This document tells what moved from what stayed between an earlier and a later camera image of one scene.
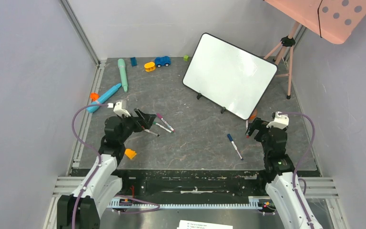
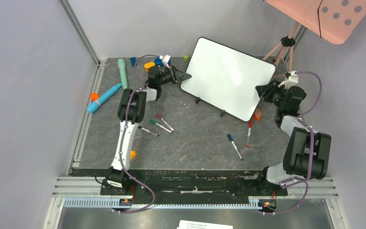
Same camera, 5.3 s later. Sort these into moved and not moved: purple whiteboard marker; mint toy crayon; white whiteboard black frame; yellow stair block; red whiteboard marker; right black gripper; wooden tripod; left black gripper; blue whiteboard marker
Moved: left black gripper; right black gripper; red whiteboard marker
Not moved: purple whiteboard marker; white whiteboard black frame; blue whiteboard marker; wooden tripod; yellow stair block; mint toy crayon
